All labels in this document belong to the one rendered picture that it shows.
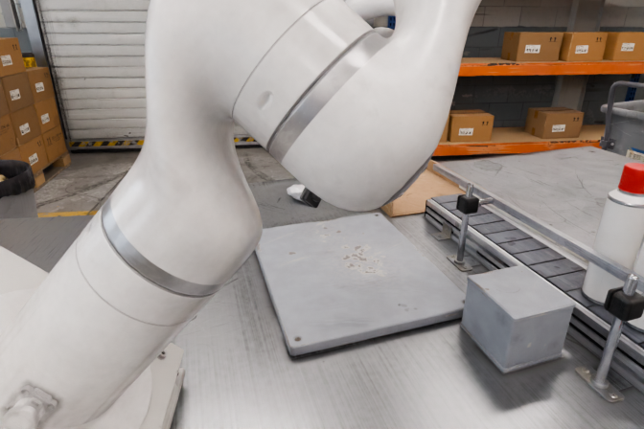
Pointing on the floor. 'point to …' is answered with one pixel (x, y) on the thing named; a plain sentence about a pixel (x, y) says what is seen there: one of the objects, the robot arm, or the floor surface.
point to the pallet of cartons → (29, 116)
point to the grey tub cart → (624, 124)
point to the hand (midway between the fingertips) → (312, 192)
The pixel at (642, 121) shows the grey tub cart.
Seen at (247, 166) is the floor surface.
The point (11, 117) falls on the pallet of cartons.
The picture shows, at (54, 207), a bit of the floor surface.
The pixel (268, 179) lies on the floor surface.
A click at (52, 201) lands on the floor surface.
